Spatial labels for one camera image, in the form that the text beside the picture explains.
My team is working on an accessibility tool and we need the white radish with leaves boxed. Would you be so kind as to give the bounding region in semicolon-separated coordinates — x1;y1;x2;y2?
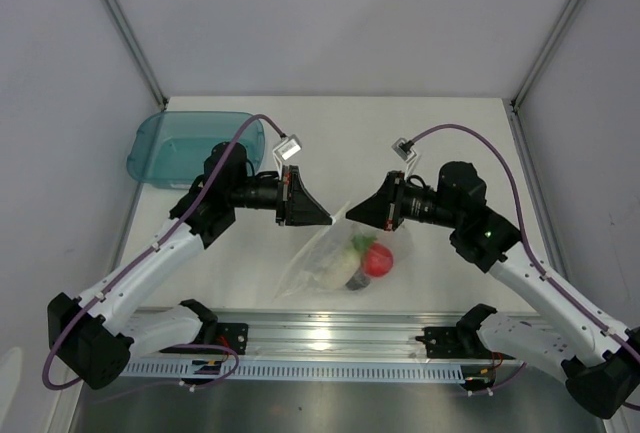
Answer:
317;234;375;290

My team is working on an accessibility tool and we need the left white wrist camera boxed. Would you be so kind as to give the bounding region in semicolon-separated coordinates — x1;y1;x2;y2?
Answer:
272;135;302;167

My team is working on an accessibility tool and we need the dark round fruit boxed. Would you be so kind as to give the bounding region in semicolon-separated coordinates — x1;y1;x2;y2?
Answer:
346;274;371;291

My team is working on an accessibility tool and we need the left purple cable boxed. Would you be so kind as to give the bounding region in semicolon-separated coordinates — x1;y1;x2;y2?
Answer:
41;113;289;394

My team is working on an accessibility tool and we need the aluminium mounting rail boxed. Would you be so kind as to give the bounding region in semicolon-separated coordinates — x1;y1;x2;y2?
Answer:
124;308;566;366

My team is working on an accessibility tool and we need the right aluminium frame post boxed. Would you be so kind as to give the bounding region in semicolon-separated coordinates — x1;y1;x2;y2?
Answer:
508;0;612;110

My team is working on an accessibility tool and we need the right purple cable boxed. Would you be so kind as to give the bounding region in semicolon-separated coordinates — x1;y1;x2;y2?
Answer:
399;124;640;410

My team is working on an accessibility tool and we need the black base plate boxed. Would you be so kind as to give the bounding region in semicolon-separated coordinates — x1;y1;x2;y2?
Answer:
413;326;513;360
199;322;249;355

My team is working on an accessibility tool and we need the purple cable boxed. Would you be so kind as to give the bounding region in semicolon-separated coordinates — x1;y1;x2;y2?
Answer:
41;113;289;394
399;124;640;410

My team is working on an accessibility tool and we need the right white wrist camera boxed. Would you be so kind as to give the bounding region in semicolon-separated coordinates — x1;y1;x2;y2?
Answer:
392;138;421;178

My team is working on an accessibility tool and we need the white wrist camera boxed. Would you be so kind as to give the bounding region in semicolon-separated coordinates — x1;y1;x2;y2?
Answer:
272;135;302;167
392;138;421;178

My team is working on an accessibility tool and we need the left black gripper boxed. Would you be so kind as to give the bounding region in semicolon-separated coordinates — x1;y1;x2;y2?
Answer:
228;166;332;227

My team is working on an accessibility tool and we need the red tomato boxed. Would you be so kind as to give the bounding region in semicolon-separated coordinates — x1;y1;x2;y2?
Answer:
362;243;394;278

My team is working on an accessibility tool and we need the clear zip top bag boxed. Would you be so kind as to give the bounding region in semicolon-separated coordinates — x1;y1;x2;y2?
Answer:
275;203;414;298

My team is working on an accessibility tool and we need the aluminium frame post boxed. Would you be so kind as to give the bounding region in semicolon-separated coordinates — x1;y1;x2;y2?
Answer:
100;0;168;111
508;0;612;110

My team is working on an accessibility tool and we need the teal plastic tray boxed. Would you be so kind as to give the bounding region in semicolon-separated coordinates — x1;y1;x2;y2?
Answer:
126;111;250;190

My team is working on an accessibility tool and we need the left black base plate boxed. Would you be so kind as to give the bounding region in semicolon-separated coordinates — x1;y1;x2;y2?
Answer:
199;322;249;355

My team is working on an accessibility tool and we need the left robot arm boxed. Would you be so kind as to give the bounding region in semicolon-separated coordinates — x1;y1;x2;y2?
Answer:
45;135;333;390

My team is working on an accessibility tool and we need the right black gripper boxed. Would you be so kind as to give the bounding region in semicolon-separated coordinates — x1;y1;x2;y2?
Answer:
346;171;462;232

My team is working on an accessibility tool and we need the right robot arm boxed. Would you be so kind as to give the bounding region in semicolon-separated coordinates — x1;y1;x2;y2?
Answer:
346;161;639;419

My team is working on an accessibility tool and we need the left aluminium frame post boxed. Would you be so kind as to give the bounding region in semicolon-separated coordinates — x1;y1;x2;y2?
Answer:
100;0;168;111

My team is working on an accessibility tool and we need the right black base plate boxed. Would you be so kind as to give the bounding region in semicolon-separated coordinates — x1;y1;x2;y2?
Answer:
413;326;513;360

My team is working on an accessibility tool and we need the white slotted cable duct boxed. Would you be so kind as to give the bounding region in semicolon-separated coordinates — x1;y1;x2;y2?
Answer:
121;358;465;384

